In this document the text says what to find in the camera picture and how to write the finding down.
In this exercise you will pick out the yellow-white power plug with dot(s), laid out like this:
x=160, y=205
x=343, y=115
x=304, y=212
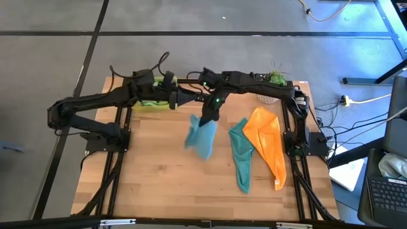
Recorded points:
x=346, y=101

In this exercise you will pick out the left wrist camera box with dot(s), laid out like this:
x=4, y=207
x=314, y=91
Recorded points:
x=168, y=80

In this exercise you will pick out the dark grey laptop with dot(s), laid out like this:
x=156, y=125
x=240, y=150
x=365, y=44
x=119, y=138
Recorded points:
x=388, y=197

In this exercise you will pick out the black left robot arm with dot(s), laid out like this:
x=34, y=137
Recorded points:
x=89, y=99

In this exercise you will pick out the orange microfiber towel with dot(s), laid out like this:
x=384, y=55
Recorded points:
x=265, y=140

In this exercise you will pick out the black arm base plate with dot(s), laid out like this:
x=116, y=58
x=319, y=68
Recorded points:
x=105, y=145
x=318, y=143

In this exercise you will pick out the black crossbeam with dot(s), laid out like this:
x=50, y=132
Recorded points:
x=159, y=221

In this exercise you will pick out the triangle-patterned plant pot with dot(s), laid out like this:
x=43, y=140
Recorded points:
x=266, y=99

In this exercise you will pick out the white notebook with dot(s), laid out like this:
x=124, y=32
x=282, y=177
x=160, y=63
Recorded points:
x=348, y=175

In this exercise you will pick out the silver beam bracket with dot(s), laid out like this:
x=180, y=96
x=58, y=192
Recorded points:
x=117, y=222
x=294, y=226

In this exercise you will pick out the green potted plant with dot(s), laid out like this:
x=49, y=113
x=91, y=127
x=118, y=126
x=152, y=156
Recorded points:
x=276, y=78

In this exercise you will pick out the black aluminium table frame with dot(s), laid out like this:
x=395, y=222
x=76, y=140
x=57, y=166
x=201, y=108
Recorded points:
x=113, y=197

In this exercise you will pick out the yellow-green plastic bin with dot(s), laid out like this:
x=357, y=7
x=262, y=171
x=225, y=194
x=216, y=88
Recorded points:
x=152, y=109

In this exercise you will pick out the small white sticker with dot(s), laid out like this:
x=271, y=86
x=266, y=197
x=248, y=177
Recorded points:
x=302, y=82

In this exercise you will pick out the black diagonal desk bar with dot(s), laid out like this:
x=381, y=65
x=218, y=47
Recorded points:
x=356, y=156

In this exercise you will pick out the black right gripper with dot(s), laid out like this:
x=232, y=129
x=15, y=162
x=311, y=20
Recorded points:
x=216, y=105

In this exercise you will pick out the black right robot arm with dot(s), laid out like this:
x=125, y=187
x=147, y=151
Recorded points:
x=264, y=87

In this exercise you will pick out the teal microfiber towel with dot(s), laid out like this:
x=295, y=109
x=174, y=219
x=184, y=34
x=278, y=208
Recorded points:
x=241, y=152

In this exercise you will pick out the pale crumpled cloth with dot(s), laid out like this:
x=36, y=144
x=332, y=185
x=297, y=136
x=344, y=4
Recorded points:
x=392, y=165

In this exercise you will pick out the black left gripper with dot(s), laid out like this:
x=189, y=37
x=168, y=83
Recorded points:
x=173, y=100

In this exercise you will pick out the turquoise microfiber towel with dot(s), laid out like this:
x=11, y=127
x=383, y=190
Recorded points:
x=202, y=140

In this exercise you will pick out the black desk leg frame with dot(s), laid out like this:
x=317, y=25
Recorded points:
x=362, y=81

